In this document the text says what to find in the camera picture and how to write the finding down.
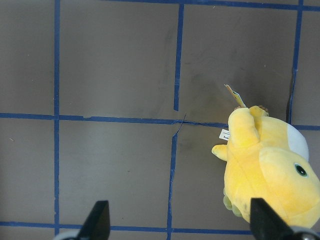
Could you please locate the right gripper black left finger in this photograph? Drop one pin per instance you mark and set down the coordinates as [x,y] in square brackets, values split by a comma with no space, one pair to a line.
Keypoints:
[97,225]

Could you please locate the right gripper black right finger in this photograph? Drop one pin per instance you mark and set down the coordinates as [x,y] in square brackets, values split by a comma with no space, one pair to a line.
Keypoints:
[266,224]

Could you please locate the yellow plush dinosaur toy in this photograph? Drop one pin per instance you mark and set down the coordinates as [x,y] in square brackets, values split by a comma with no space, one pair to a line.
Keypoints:
[268,158]

